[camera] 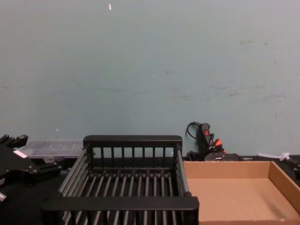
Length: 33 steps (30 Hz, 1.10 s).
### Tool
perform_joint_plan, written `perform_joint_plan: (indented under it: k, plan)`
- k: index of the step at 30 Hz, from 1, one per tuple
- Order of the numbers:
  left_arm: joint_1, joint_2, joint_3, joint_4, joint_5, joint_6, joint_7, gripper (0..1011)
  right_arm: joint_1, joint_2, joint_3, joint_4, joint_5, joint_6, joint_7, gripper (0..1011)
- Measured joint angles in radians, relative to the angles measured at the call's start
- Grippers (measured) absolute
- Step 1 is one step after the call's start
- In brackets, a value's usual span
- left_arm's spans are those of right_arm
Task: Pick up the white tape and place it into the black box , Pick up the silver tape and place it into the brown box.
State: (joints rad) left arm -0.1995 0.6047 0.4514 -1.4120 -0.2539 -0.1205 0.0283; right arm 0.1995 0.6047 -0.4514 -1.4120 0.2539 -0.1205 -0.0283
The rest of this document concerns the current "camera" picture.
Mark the clear plastic case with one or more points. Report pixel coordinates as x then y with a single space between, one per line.
51 147

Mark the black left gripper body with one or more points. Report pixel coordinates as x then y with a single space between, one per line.
14 167

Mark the shallow brown cardboard tray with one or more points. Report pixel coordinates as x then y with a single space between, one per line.
229 197

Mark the black rack with steel bars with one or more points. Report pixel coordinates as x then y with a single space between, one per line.
122 206

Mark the black table cloth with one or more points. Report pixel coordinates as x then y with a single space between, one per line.
21 208

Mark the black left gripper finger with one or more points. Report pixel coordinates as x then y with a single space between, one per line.
47 169
18 140

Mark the small white three-armed plastic piece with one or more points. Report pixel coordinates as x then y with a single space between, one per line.
284 155

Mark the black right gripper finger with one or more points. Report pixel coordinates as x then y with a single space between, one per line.
296 167

